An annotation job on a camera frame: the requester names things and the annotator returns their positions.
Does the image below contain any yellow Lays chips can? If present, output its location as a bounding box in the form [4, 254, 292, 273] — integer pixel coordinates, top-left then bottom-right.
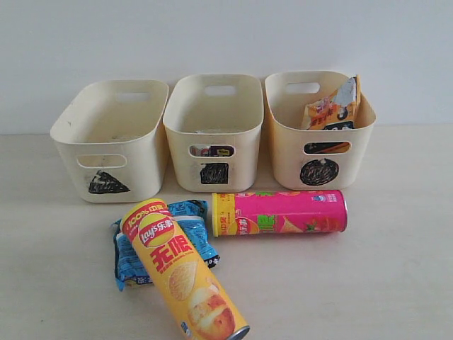
[120, 198, 250, 339]

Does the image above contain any orange black noodle packet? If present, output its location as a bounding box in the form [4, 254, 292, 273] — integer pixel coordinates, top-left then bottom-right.
[300, 74, 362, 155]

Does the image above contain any white milk carton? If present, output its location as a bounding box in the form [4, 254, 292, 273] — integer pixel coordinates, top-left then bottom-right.
[189, 144, 211, 157]

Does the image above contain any left cream plastic bin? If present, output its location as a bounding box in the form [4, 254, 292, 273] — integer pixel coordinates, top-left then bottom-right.
[50, 80, 169, 203]

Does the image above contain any blue instant noodle packet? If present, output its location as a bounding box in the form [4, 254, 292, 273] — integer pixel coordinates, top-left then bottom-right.
[111, 200, 220, 291]

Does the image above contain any cream plastic bin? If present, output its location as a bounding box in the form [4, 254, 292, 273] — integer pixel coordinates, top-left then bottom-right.
[163, 74, 264, 192]
[50, 80, 169, 203]
[265, 71, 376, 191]

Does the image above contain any right cream plastic bin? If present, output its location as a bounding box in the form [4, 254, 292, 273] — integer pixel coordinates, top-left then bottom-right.
[265, 71, 376, 191]

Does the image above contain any pink Lays chips can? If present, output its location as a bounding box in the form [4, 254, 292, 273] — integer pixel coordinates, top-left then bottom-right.
[212, 190, 348, 237]

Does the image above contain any middle cream plastic bin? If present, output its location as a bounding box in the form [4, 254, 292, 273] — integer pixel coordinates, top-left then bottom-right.
[163, 74, 264, 192]

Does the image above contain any purple drink carton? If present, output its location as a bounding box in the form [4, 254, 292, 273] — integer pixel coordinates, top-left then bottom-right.
[209, 145, 234, 157]

